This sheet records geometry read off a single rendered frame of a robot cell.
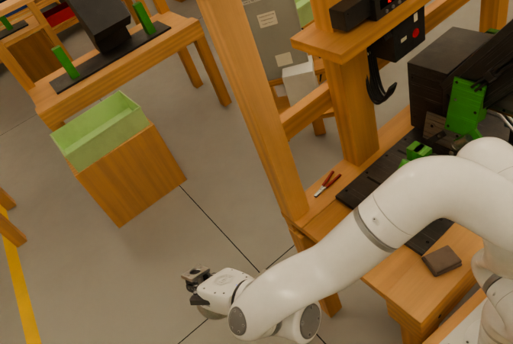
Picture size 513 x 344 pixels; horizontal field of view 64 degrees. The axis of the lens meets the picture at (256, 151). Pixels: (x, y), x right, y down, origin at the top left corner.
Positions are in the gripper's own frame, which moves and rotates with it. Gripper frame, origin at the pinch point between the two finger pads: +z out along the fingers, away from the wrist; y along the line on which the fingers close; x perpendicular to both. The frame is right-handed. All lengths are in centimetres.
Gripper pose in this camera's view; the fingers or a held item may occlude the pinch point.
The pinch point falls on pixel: (198, 282)
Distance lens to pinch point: 100.5
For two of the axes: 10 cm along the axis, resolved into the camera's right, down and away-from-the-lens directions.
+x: 1.9, 9.6, 2.0
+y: -6.7, 2.7, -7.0
